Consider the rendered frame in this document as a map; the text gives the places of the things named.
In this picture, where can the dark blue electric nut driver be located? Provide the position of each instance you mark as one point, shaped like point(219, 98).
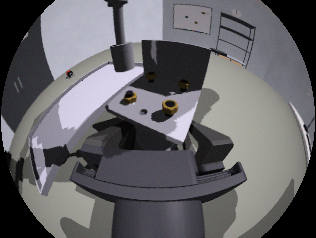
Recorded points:
point(122, 51)

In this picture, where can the grey and white l-shaped bracket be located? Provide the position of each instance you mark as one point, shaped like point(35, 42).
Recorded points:
point(171, 61)

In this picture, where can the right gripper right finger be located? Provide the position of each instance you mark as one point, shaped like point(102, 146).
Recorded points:
point(213, 146)

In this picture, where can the yellow hex nut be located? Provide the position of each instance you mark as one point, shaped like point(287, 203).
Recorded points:
point(169, 107)
point(151, 75)
point(130, 100)
point(183, 84)

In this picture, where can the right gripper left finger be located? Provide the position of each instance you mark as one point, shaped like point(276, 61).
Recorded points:
point(111, 136)

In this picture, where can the white shallow rectangular tray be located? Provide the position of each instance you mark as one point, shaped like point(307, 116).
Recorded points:
point(70, 109)

